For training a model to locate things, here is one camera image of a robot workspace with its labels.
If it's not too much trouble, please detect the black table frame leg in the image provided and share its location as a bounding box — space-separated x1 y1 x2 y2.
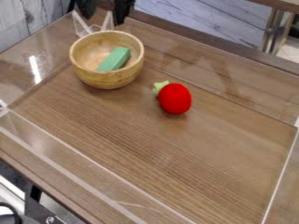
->
24 185 65 224

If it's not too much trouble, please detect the green rectangular stick block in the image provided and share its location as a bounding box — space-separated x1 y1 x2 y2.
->
96 47 131 72

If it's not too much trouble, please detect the black cable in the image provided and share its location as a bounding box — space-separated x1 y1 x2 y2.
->
0 202 24 224

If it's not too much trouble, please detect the red plush strawberry toy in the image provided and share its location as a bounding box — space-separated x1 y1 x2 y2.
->
152 80 192 115

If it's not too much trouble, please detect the light wooden bowl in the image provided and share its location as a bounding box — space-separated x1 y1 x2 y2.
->
69 31 145 89

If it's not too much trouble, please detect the clear acrylic tray wall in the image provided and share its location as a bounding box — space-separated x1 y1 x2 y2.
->
0 16 299 224

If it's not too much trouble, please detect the metal table leg background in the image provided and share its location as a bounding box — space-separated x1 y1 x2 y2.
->
262 9 295 55

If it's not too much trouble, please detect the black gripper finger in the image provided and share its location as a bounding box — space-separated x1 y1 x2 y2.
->
113 0 136 25
75 0 96 19

